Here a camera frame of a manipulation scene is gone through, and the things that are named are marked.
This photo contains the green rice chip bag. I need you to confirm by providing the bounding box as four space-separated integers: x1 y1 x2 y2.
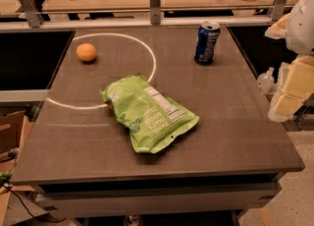
101 74 199 154

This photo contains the orange fruit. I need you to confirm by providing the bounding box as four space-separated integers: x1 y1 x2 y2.
77 43 97 62

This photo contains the black cable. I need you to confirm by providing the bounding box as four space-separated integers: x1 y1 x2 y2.
0 184 67 223

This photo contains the left metal divider bracket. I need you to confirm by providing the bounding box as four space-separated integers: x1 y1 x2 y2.
19 0 43 28

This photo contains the clear sanitizer bottle left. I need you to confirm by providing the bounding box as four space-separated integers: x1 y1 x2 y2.
257 67 275 93

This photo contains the cardboard box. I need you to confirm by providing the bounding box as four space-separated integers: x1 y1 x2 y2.
0 111 31 172

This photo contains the middle metal divider bracket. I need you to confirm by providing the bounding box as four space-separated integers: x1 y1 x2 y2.
149 0 161 25

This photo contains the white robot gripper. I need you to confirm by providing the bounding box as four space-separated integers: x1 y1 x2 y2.
265 0 314 122

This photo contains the blue pepsi can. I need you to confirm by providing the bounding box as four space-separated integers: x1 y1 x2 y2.
194 21 220 65

